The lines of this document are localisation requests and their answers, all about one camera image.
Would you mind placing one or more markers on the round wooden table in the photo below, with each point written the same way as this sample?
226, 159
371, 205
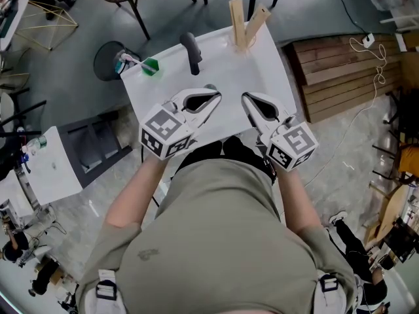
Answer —
394, 208

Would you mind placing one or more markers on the black faucet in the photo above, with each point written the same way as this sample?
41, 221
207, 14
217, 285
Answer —
191, 49

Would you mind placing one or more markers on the clear glass cup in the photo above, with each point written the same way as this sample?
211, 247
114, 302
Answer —
252, 46

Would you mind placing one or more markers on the black chair yellow cushion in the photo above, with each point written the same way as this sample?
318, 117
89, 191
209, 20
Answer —
410, 159

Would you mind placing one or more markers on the beige paper packet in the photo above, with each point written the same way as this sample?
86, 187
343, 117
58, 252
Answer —
258, 20
237, 21

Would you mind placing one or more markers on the white power adapter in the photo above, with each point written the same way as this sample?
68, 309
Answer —
368, 40

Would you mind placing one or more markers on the person's right forearm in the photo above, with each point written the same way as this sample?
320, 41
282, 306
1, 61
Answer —
298, 204

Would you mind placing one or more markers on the white-top black side cabinet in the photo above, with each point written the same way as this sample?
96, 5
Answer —
52, 172

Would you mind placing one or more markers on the white ceramic sink basin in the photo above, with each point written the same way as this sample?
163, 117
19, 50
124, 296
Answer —
229, 70

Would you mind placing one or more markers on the round metal sink drain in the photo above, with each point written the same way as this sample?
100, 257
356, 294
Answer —
209, 86

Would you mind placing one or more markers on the person's olive shirt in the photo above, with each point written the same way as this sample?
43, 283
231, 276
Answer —
212, 240

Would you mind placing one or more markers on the person's left forearm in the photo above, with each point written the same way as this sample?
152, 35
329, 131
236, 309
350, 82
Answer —
131, 195

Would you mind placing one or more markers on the person's black shorts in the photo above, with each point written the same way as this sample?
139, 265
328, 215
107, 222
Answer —
235, 146

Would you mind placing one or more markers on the black mesh waste bin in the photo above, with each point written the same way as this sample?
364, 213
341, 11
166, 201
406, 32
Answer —
104, 59

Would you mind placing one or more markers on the green plastic cup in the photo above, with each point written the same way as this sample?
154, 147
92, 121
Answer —
152, 69

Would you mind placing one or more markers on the white marble slab table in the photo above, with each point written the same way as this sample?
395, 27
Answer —
16, 191

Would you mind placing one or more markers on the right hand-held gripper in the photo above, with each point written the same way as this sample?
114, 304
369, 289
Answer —
293, 146

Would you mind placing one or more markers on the white shelf frame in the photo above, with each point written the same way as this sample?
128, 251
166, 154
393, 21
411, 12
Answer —
401, 41

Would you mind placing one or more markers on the clear plastic water bottle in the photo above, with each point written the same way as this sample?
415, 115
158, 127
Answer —
36, 143

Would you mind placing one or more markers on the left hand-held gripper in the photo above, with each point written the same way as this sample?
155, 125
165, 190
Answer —
163, 132

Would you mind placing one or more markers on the brown wooden slat decking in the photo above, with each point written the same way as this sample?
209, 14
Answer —
337, 77

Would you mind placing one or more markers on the white pink toothbrush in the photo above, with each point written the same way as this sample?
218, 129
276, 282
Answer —
129, 58

